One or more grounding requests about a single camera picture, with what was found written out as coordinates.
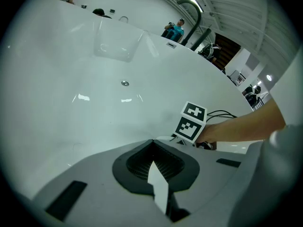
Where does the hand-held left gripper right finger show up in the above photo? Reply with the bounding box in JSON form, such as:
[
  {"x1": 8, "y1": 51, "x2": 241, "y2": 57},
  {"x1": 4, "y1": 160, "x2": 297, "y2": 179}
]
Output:
[{"x1": 153, "y1": 140, "x2": 246, "y2": 223}]

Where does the white bathtub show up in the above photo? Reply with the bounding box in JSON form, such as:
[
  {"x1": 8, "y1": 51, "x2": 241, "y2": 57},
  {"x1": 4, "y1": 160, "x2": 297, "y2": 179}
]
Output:
[{"x1": 2, "y1": 0, "x2": 255, "y2": 201}]

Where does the person's white shirt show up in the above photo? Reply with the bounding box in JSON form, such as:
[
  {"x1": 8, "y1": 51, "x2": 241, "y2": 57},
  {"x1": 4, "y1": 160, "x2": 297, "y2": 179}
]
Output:
[{"x1": 269, "y1": 51, "x2": 303, "y2": 127}]

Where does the black hand shower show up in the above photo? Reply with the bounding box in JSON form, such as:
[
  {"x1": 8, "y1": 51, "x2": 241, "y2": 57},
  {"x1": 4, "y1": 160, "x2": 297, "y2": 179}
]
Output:
[{"x1": 190, "y1": 28, "x2": 213, "y2": 52}]

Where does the person's right forearm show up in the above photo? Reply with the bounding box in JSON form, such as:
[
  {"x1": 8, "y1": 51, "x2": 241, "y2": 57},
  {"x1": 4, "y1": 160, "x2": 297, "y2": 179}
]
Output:
[{"x1": 196, "y1": 98, "x2": 286, "y2": 148}]

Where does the black curved bathtub faucet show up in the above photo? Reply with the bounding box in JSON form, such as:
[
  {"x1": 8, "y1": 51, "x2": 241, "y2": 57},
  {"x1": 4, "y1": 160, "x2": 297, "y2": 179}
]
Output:
[{"x1": 177, "y1": 0, "x2": 202, "y2": 45}]

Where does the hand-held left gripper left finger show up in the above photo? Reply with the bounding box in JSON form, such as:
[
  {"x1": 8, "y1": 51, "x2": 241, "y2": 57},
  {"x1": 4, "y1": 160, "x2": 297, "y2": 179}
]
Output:
[{"x1": 32, "y1": 140, "x2": 172, "y2": 227}]

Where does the brown wooden staircase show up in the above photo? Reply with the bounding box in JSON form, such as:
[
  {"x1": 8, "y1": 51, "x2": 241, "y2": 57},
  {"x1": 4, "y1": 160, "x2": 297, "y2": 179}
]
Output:
[{"x1": 213, "y1": 33, "x2": 241, "y2": 70}]

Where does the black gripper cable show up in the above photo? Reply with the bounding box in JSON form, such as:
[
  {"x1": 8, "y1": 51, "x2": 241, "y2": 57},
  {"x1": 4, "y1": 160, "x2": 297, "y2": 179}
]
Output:
[{"x1": 206, "y1": 110, "x2": 238, "y2": 122}]

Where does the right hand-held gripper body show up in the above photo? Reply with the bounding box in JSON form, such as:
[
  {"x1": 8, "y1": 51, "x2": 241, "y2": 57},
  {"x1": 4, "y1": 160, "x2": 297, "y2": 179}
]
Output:
[{"x1": 170, "y1": 101, "x2": 214, "y2": 150}]

